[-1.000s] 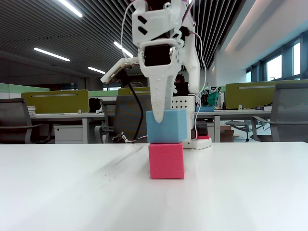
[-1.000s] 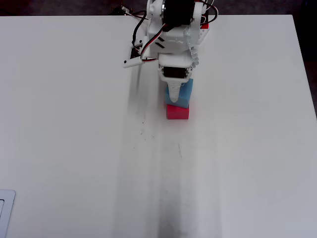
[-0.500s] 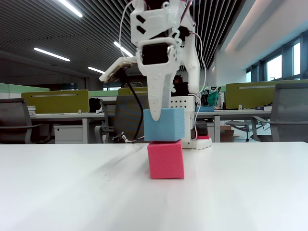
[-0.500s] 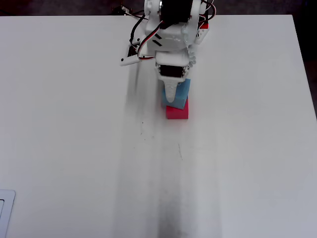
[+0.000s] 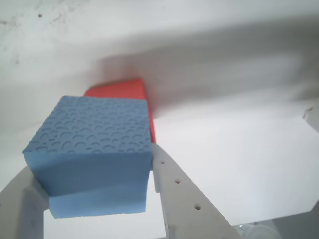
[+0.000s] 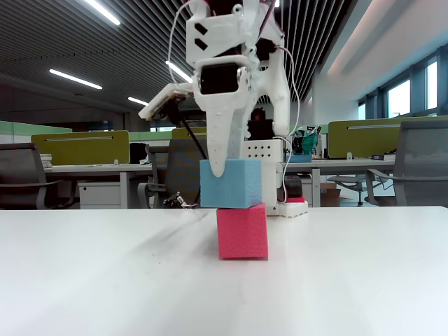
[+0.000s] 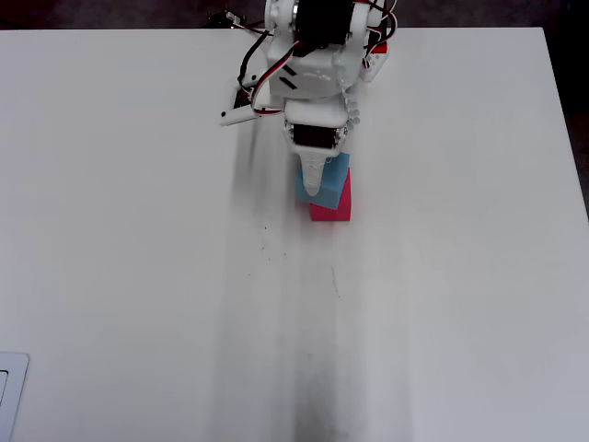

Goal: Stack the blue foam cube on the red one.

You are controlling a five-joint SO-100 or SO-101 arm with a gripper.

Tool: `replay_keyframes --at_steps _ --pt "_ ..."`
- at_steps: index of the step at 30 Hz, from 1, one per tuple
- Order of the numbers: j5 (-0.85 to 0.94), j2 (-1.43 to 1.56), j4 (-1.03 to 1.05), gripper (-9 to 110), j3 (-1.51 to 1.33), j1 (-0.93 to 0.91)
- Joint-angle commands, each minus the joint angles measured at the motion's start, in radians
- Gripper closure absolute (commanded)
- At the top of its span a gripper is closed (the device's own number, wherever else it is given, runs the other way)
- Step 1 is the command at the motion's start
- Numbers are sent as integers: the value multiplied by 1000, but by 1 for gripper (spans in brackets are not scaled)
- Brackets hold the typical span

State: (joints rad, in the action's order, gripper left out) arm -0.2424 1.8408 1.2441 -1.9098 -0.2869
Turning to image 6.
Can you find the red foam cube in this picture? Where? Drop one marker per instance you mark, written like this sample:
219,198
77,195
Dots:
241,232

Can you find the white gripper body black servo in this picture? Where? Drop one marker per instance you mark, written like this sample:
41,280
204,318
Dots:
221,105

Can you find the light gray office chair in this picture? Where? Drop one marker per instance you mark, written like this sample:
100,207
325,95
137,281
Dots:
350,179

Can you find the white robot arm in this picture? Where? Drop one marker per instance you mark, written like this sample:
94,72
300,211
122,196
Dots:
224,35

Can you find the stack of books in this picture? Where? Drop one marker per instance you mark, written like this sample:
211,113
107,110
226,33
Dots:
46,160
383,157

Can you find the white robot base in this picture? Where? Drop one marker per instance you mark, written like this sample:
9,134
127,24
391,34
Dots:
271,182

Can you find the white drawer cabinet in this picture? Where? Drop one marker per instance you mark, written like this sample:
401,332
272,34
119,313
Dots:
99,196

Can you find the black office chair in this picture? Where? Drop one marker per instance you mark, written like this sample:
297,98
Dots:
21,168

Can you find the blue foam cube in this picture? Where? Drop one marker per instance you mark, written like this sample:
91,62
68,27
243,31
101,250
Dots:
238,185

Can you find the gray mesh office chair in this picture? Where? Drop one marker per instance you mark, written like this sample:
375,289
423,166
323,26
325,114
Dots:
175,175
423,157

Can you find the white framed camera module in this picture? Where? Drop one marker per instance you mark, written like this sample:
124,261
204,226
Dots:
164,99

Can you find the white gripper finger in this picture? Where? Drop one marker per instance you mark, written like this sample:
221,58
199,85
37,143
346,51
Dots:
239,140
218,140

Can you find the blue tray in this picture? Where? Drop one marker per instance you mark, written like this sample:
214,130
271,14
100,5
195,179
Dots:
299,159

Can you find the small black circuit board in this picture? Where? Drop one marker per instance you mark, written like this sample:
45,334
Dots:
173,200

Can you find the green bag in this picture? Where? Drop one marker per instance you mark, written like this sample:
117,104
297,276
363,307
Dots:
309,141

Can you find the brown cardboard box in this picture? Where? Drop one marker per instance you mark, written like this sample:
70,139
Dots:
330,197

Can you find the black bag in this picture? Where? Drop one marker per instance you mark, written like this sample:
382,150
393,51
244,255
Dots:
137,152

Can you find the pale green partition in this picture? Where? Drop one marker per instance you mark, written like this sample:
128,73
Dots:
35,129

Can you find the black and red clamp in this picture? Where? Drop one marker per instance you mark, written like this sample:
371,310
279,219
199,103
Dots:
294,185

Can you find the white office desk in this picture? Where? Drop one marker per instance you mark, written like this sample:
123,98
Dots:
350,161
87,167

